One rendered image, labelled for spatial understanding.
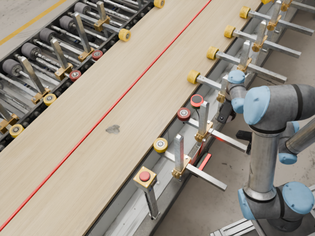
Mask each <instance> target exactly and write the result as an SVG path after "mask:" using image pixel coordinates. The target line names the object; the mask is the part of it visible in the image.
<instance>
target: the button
mask: <svg viewBox="0 0 315 236"><path fill-rule="evenodd" d="M149 178H150V175H149V173H148V172H146V171H143V172H142V173H141V174H140V179H141V180H142V181H146V180H148V179H149Z"/></svg>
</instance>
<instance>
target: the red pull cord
mask: <svg viewBox="0 0 315 236"><path fill-rule="evenodd" d="M211 1H212V0H209V1H208V2H207V3H206V4H205V5H204V6H203V7H202V9H201V10H200V11H199V12H198V13H197V14H196V15H195V16H194V17H193V18H192V19H191V21H190V22H189V23H188V24H187V25H186V26H185V27H184V28H183V29H182V30H181V31H180V33H179V34H178V35H177V36H176V37H175V38H174V39H173V40H172V41H171V42H170V43H169V44H168V46H167V47H165V48H164V50H163V51H162V52H161V53H160V54H159V55H158V56H157V57H156V58H155V59H154V60H153V62H152V63H151V64H150V65H149V66H148V67H147V68H146V69H145V70H144V71H143V73H142V74H141V75H140V76H139V77H138V78H137V79H136V80H135V81H134V82H133V83H132V85H131V86H130V87H129V88H128V89H127V90H126V91H125V92H124V93H123V94H122V95H121V97H120V98H119V99H118V100H117V101H116V102H115V103H114V104H113V105H112V106H111V107H110V109H109V110H108V111H107V112H106V113H105V114H104V115H103V116H102V117H101V118H100V119H99V121H98V122H97V123H96V124H95V125H94V126H93V127H92V128H91V129H90V130H89V131H88V132H87V133H86V134H85V135H84V137H83V138H82V139H81V140H80V141H79V142H78V143H77V144H76V145H75V146H74V147H73V149H72V150H71V151H70V152H69V153H68V154H67V155H66V156H65V157H64V158H63V159H62V161H61V162H60V163H59V164H58V165H57V166H56V167H55V168H54V169H53V170H52V171H51V173H50V174H49V175H48V176H47V177H46V178H45V179H44V180H43V181H42V182H41V183H40V185H39V186H38V187H37V188H36V189H35V190H34V191H33V192H32V193H31V194H30V195H29V197H28V198H27V199H26V200H25V201H24V202H23V203H22V204H21V205H20V206H19V207H18V208H17V209H16V210H15V211H14V212H13V214H12V215H11V216H10V217H9V218H8V219H7V220H6V221H5V222H4V223H3V224H2V226H1V227H0V232H1V231H2V230H3V229H4V228H5V226H6V225H7V224H8V223H9V222H10V221H11V220H12V219H13V218H14V217H15V215H16V214H17V213H18V212H19V211H20V210H21V209H22V208H23V207H24V206H25V204H26V203H27V202H28V201H29V200H30V199H31V198H32V197H33V196H34V195H35V193H36V192H37V191H38V190H39V189H40V188H41V187H42V186H43V185H44V184H45V182H46V181H47V180H48V179H49V178H50V177H51V176H52V175H53V174H54V173H55V171H56V170H57V169H58V168H59V167H60V166H61V165H62V164H63V163H64V162H65V160H67V159H68V158H69V156H70V155H71V154H72V153H73V152H74V151H75V150H76V149H77V148H78V146H79V145H80V144H81V143H82V142H83V141H84V140H85V139H86V138H87V137H88V135H89V134H90V133H91V132H92V131H93V130H94V129H95V128H96V127H97V126H98V124H99V123H100V122H101V121H102V120H103V119H104V118H105V117H106V116H107V115H108V113H109V112H110V111H111V110H112V109H113V108H114V107H115V106H116V105H117V103H118V102H119V101H120V100H121V99H122V98H123V97H124V96H125V95H126V94H127V92H128V91H129V90H130V89H131V88H132V87H133V86H134V85H135V84H136V83H137V82H138V81H139V80H140V79H141V77H142V76H143V75H144V74H145V73H146V72H147V71H148V70H149V69H150V68H151V66H152V65H153V64H154V63H155V62H156V61H157V60H158V59H159V58H160V57H161V55H162V54H163V53H164V52H165V51H166V50H167V49H168V48H169V47H170V46H171V44H172V43H173V42H174V41H175V40H176V39H177V38H178V37H179V36H180V35H181V33H182V32H183V31H184V30H185V29H186V28H187V27H188V26H189V25H190V24H191V22H192V21H193V20H194V19H195V18H196V17H197V16H198V15H199V14H200V13H201V12H202V11H203V10H204V9H205V7H206V6H207V5H208V4H209V3H210V2H211Z"/></svg>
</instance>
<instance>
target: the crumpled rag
mask: <svg viewBox="0 0 315 236"><path fill-rule="evenodd" d="M119 128H120V126H119V125H117V124H115V125H112V126H109V127H108V128H107V129H105V131H106V132H108V133H109V134H111V133H114V134H118V133H119V132H120V130H119Z"/></svg>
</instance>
